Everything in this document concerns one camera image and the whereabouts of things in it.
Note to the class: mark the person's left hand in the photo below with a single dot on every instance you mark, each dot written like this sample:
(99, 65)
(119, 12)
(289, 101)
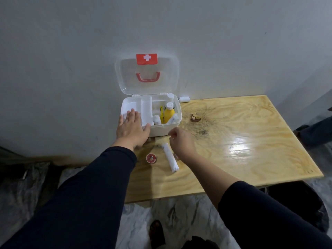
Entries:
(132, 132)

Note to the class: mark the person's right hand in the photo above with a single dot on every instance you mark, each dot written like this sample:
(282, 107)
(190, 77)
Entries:
(182, 143)

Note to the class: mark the yellow bottle with white cap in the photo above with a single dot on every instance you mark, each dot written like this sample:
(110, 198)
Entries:
(168, 115)

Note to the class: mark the green and yellow medicine box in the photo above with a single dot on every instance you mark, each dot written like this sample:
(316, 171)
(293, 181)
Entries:
(161, 116)

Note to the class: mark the small white bandage roll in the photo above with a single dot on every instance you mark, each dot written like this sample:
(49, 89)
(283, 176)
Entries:
(184, 99)

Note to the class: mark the white bottle with green stripes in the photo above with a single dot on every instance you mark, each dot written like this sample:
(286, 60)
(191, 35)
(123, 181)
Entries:
(170, 96)

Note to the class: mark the white first aid box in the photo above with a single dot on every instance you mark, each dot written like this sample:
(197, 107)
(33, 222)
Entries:
(147, 85)

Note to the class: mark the person's right forearm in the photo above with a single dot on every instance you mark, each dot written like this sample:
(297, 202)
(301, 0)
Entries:
(259, 217)

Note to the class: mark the person's left forearm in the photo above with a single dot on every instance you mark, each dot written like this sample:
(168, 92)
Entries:
(77, 204)

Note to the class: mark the person's left sandal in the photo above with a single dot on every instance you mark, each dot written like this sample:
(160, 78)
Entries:
(157, 233)

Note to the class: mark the wooden table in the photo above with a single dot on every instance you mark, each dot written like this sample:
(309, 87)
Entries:
(246, 158)

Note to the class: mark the black bag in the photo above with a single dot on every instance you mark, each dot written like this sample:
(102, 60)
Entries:
(298, 202)

